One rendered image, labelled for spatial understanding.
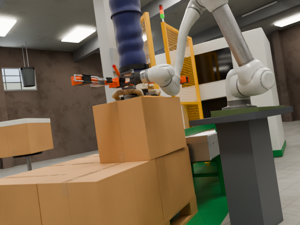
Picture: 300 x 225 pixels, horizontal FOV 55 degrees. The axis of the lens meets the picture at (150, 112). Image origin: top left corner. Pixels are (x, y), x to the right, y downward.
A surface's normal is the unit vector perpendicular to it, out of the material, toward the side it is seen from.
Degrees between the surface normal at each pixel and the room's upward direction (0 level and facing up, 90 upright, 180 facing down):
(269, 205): 90
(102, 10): 90
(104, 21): 90
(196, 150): 90
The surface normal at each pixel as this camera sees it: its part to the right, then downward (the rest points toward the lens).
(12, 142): -0.08, -0.03
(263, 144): 0.65, -0.12
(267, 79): 0.34, 0.04
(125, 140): -0.49, 0.04
